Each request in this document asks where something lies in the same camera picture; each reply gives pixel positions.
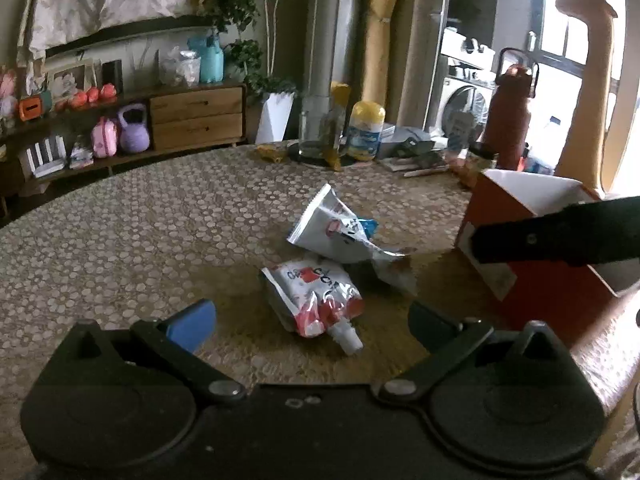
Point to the white plant pot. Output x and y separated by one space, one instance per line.
274 117

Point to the small yellow packet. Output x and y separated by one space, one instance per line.
270 152

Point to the pink plush toy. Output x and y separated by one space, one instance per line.
7 92

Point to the wooden drawer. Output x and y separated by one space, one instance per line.
197 102
197 131

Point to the red and white spout pouch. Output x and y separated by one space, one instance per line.
310 295

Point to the red thermos bottle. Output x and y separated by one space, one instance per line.
507 120

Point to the dark wooden sideboard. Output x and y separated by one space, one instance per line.
125 165

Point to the black speaker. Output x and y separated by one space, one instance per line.
112 77

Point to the yellow-lid wipes canister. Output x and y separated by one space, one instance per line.
366 132

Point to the white washing machine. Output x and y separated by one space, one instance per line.
467 100

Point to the green leafy plant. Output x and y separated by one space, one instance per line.
240 15

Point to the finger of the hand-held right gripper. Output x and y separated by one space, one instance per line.
550 240

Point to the glass vase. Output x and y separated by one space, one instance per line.
312 137

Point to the white slatted rack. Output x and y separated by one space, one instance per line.
45 157

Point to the small blue packet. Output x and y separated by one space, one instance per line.
369 227

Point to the clear plastic bag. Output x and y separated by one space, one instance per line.
179 67

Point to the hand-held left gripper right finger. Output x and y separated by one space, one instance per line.
430 327

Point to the grey pillar pipe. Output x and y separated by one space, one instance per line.
332 35

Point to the small stack of booklets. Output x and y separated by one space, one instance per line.
81 155

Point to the photo frame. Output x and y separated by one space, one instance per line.
70 80

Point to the teal jug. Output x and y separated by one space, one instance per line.
210 62

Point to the orange box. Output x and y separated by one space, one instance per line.
35 107

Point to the purple kettlebell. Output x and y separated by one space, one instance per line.
134 132

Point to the tall yellow snack bag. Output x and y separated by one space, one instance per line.
339 110

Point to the yellow rolled curtain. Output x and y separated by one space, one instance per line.
382 35

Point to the clear plastic wrapper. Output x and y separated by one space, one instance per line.
397 272

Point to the tan giraffe toy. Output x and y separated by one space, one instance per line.
595 85

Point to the dark-lid jar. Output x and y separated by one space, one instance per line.
482 157

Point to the white snack packet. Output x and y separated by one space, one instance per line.
330 225

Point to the pile of books and papers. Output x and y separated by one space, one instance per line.
412 152

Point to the red cardboard box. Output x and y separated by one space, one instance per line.
540 300

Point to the orange toy figure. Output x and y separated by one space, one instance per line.
92 95
77 100
108 92

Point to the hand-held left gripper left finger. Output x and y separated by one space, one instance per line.
192 330

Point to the pink toy backpack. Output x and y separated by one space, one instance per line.
105 139

